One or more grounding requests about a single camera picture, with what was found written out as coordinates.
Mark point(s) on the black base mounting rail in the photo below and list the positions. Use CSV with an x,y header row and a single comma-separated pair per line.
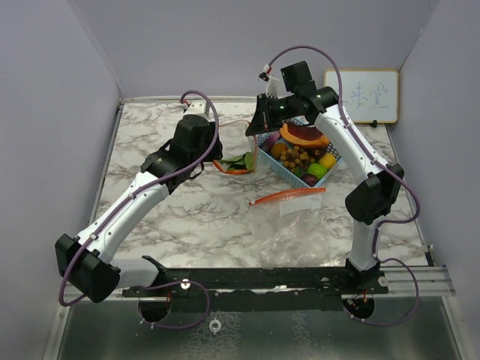
x,y
193,298

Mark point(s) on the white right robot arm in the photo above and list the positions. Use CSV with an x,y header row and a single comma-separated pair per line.
x,y
377,181

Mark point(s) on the small whiteboard wooden frame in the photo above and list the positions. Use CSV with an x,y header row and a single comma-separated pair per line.
x,y
369,95

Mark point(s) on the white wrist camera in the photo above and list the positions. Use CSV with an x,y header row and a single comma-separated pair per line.
x,y
271,82
196,108

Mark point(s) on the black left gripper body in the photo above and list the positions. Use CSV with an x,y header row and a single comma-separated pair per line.
x,y
209,138

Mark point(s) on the light blue perforated plastic basket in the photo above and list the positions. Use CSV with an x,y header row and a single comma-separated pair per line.
x,y
271,144

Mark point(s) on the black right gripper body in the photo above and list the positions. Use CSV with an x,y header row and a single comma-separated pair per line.
x,y
280,109

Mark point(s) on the aluminium extrusion frame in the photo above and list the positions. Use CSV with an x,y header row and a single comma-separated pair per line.
x,y
97,285

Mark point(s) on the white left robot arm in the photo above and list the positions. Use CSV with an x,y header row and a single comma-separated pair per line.
x,y
86,260

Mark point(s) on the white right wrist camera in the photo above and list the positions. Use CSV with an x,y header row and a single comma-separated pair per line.
x,y
271,82

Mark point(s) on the red and orange meat slab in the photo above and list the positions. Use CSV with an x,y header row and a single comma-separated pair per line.
x,y
307,137

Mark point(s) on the clear zip bag orange zipper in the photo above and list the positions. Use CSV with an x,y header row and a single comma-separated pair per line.
x,y
232,136

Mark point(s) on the green leafy vegetable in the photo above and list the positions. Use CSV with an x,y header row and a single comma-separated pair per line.
x,y
238,165

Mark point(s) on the green wrinkled ball fruit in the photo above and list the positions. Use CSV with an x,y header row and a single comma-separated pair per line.
x,y
317,170

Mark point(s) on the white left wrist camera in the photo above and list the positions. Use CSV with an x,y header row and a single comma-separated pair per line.
x,y
196,108

